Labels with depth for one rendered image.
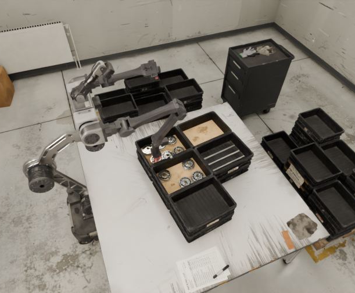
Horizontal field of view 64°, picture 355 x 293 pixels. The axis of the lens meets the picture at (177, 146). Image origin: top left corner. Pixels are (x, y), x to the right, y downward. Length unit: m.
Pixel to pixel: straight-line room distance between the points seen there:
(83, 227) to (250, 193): 1.53
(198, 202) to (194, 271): 0.48
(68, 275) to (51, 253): 0.29
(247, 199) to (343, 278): 1.25
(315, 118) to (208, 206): 1.89
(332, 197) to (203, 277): 1.55
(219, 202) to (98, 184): 1.00
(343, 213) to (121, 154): 2.08
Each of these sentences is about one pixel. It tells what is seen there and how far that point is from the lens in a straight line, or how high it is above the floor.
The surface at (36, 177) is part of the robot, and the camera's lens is 2.33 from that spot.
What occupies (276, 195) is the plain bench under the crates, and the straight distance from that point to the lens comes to 2.49.
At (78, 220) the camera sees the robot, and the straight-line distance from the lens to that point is 2.88.
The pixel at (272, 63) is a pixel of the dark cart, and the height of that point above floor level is 0.87.
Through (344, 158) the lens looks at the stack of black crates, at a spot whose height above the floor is 0.38.
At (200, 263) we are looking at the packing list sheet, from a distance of 2.12.
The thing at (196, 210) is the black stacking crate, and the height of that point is 0.83.
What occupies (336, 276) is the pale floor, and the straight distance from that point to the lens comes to 3.19.
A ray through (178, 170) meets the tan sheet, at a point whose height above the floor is 0.83.
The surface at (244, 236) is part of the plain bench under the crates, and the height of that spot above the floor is 0.70.
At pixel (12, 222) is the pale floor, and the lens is 3.41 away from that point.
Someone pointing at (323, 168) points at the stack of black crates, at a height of 0.49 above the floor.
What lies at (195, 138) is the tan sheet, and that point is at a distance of 2.54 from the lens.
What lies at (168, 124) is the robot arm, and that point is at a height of 1.35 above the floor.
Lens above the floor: 2.71
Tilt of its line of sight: 50 degrees down
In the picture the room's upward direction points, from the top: 1 degrees clockwise
